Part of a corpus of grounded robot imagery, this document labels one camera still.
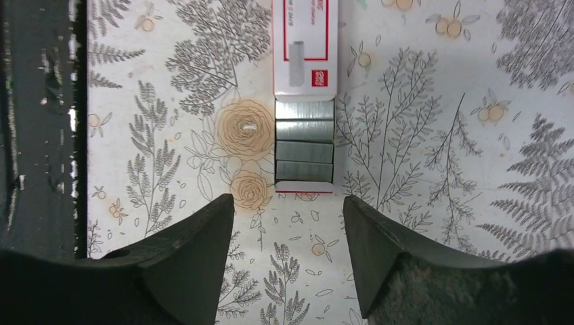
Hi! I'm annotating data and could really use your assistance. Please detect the red staple box sleeve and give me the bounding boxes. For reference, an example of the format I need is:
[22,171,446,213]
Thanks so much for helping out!
[271,0,339,103]

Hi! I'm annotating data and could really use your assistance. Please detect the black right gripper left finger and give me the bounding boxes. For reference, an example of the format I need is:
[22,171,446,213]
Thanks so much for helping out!
[1,194,235,324]

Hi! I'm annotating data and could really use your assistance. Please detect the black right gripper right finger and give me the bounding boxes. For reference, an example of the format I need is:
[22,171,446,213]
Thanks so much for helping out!
[343,196,573,324]

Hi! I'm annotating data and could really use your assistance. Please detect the red staple box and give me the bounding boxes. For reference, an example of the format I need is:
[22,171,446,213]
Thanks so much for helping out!
[274,100,335,194]

